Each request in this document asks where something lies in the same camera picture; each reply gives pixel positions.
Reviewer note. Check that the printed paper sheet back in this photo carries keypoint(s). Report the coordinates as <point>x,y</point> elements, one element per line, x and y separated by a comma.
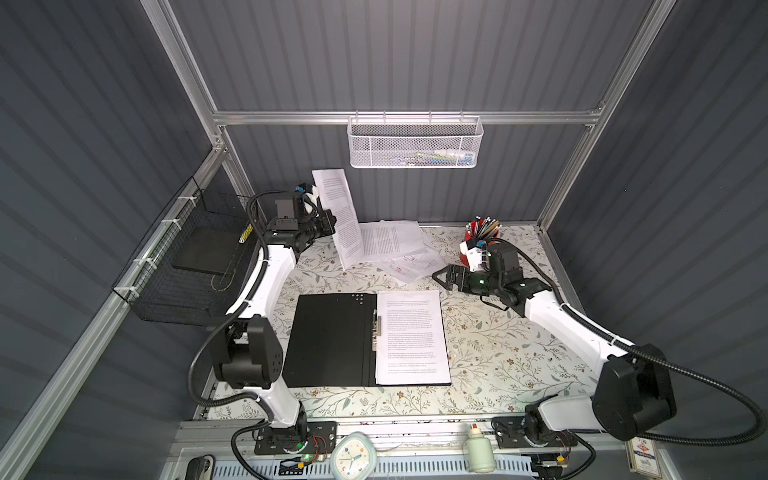
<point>386,240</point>

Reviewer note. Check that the black stapler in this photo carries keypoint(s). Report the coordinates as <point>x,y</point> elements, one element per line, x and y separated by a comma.
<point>200,468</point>

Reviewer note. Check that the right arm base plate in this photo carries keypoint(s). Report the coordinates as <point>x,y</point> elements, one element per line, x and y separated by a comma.
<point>519,431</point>

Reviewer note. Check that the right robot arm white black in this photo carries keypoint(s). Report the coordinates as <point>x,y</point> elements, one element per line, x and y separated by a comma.
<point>634,392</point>

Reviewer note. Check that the white glue bottle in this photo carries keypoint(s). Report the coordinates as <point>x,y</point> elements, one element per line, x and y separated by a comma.
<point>478,452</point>

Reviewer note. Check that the red pen cup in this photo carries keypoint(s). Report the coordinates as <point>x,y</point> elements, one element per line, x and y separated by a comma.
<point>472,254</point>

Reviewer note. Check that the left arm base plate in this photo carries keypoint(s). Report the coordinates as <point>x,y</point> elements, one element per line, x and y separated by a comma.
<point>310,438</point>

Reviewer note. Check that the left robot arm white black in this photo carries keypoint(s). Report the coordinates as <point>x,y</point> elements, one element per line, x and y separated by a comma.
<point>244,349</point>

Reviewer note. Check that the orange folder black inside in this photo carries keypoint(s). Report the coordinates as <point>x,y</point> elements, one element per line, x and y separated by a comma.
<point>333,341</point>

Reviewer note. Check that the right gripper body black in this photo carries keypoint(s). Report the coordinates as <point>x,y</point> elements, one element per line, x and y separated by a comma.
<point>483,283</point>

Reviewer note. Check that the white table clock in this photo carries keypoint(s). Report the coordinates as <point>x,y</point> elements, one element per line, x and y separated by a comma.
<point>354,458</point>

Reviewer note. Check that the printed paper sheet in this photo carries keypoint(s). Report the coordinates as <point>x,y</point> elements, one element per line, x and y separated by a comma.
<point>411,348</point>
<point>335,196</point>
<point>386,240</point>

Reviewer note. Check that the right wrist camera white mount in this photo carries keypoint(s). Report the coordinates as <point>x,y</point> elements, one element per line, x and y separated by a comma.
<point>482,244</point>

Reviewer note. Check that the white wire mesh basket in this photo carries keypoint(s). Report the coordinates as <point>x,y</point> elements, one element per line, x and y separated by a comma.
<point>414,142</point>

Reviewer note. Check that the yellow marker in basket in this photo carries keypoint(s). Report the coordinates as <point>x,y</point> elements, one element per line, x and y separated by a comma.
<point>245,234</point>

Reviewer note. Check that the playing card box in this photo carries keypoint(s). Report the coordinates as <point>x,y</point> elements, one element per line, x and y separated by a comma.
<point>643,458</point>

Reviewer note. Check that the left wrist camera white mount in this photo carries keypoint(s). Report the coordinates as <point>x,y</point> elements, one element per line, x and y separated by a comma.
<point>309,193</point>

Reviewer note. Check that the black wire mesh basket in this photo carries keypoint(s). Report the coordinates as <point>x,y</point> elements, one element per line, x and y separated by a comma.
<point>191,267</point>

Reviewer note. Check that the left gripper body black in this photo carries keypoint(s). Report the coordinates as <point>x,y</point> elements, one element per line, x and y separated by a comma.
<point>315,227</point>

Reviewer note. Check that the pens in red cup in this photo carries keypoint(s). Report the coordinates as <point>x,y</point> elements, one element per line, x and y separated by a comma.
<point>482,228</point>

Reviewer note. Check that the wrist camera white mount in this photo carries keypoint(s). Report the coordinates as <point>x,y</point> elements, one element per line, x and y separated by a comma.
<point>482,244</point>
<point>309,193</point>

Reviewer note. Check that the diagram paper sheet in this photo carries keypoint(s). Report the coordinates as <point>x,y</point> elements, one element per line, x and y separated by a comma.
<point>409,268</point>

